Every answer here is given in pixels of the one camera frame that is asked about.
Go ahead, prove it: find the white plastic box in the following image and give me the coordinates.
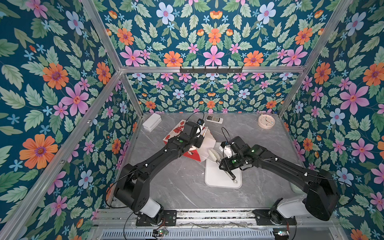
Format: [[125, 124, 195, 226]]
[[143, 113, 162, 132]]

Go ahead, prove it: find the pale green object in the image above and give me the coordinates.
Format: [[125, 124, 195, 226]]
[[290, 183, 306, 195]]

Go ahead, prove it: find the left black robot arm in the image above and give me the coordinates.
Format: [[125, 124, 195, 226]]
[[114, 119, 205, 222]]

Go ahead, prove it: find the pink round clock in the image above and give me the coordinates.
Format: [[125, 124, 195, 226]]
[[258, 114, 276, 130]]

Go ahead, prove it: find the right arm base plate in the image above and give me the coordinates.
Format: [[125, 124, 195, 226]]
[[252, 209, 297, 226]]

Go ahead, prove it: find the white rectangular tray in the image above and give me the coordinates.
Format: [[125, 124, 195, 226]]
[[205, 156, 243, 189]]

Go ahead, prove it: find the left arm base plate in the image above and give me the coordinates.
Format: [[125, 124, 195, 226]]
[[136, 209, 178, 227]]

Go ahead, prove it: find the black hook rail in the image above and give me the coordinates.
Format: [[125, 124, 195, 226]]
[[180, 66, 243, 75]]

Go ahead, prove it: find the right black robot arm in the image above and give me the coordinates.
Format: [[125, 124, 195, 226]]
[[219, 137, 341, 225]]

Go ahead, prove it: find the white remote control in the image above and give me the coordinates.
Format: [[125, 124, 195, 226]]
[[206, 116, 224, 125]]

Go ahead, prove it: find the red white paper bag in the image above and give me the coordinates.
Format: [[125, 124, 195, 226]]
[[163, 120, 218, 162]]

